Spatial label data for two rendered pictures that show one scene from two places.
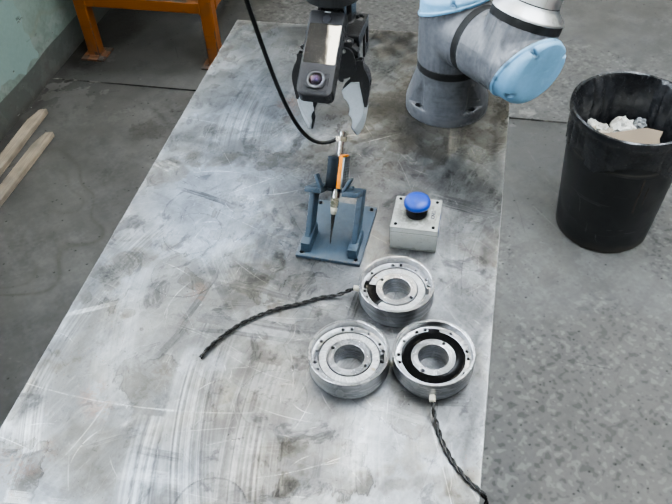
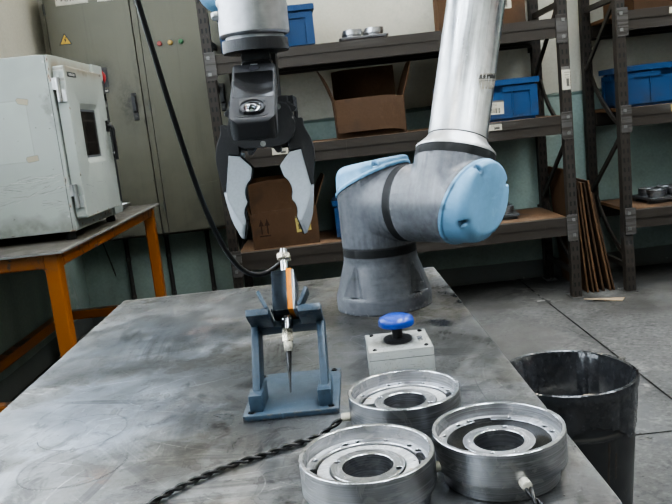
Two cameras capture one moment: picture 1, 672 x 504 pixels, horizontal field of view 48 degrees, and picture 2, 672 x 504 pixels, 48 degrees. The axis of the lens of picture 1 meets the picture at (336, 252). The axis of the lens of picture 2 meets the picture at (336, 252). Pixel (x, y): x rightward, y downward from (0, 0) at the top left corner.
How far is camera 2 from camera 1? 0.54 m
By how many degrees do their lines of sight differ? 38
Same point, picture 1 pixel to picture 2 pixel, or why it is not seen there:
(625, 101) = (550, 384)
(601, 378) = not seen: outside the picture
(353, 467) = not seen: outside the picture
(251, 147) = (157, 362)
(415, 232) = (404, 355)
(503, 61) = (446, 185)
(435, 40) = (362, 208)
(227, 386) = not seen: outside the picture
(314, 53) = (245, 91)
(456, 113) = (402, 294)
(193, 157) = (78, 380)
